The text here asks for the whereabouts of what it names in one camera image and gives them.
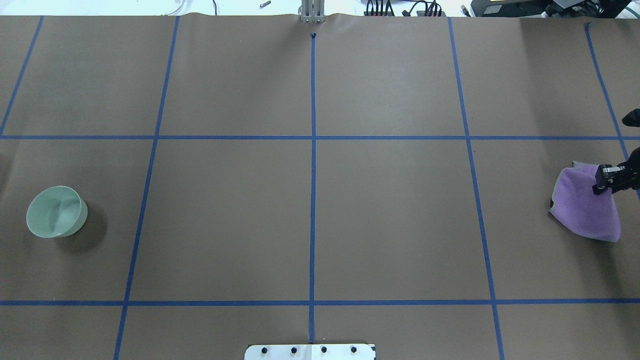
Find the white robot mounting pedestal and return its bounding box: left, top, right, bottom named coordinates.
left=244, top=343, right=377, bottom=360

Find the aluminium frame post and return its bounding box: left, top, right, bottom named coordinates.
left=298, top=0, right=326, bottom=24

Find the pale green bowl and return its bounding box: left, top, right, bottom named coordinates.
left=25, top=186, right=89, bottom=239

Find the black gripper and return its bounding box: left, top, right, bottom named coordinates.
left=592, top=147, right=640, bottom=196

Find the purple microfiber cloth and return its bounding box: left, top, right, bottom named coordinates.
left=548, top=161, right=622, bottom=243

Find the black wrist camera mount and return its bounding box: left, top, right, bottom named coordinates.
left=621, top=108, right=640, bottom=128

